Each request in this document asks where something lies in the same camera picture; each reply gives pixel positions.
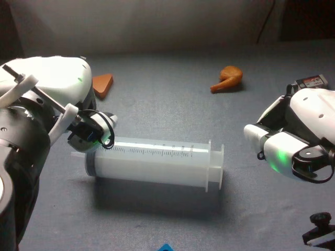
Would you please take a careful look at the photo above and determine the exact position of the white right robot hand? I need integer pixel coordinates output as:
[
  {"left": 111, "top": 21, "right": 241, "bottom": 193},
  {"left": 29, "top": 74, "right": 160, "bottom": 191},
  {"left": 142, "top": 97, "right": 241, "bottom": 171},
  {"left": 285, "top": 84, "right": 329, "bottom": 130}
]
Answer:
[{"left": 243, "top": 83, "right": 335, "bottom": 184}]

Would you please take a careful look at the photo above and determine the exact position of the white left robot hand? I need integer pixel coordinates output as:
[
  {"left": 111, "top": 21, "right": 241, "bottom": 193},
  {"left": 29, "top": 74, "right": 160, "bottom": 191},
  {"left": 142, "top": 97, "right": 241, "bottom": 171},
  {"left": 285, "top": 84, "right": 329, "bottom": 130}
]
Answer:
[{"left": 0, "top": 55, "right": 119, "bottom": 154}]

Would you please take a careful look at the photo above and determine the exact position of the large clear plastic syringe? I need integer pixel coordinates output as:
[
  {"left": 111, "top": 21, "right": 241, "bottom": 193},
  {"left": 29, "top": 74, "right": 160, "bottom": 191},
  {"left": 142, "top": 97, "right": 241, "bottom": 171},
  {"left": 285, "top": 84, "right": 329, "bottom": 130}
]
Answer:
[{"left": 70, "top": 140, "right": 225, "bottom": 193}]

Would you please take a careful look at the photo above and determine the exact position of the red black white device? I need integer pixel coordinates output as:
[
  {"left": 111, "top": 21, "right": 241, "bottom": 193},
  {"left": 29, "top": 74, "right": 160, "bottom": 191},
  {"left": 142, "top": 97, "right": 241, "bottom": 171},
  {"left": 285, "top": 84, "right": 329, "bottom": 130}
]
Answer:
[{"left": 295, "top": 74, "right": 330, "bottom": 91}]

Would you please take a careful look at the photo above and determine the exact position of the orange triangle block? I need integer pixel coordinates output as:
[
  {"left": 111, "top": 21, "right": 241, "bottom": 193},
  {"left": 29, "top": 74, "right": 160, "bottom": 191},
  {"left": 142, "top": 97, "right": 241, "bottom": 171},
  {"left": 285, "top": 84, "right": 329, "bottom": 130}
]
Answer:
[{"left": 92, "top": 73, "right": 115, "bottom": 100}]

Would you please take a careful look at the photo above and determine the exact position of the brown toy chicken drumstick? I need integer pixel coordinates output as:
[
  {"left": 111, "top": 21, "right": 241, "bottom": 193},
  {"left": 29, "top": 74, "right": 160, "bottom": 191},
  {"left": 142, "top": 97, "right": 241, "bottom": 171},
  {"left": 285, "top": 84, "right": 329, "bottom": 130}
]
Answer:
[{"left": 210, "top": 65, "right": 243, "bottom": 94}]

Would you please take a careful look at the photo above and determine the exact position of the grey table cloth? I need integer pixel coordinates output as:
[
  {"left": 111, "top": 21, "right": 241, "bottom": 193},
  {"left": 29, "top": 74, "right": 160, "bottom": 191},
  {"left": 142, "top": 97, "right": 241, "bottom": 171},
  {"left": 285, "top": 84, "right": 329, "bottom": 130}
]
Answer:
[{"left": 15, "top": 39, "right": 335, "bottom": 251}]

